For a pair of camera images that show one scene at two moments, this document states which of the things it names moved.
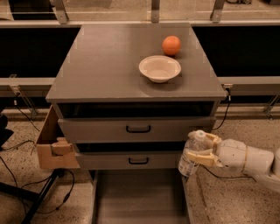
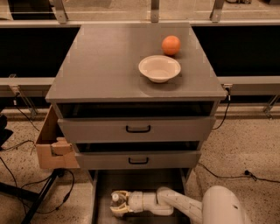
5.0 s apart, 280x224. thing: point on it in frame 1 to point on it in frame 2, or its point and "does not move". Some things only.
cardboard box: [53, 150] does not move
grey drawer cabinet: [130, 94] does not move
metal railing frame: [17, 87] does not move
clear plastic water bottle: [196, 142] to [115, 198]
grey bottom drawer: [140, 196] does not move
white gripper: [232, 154] to [135, 201]
